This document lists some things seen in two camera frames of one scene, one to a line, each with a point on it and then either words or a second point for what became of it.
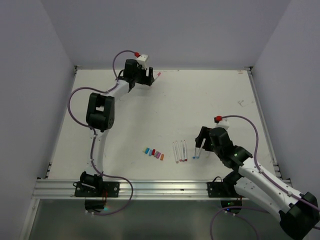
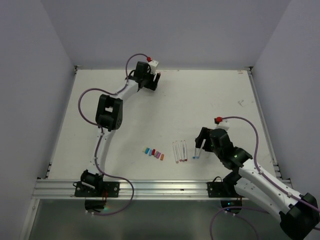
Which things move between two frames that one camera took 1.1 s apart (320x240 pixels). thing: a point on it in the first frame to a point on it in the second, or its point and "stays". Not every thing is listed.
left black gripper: (146, 80) to (153, 85)
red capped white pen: (185, 151) stays
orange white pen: (175, 154) stays
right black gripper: (203, 133) stays
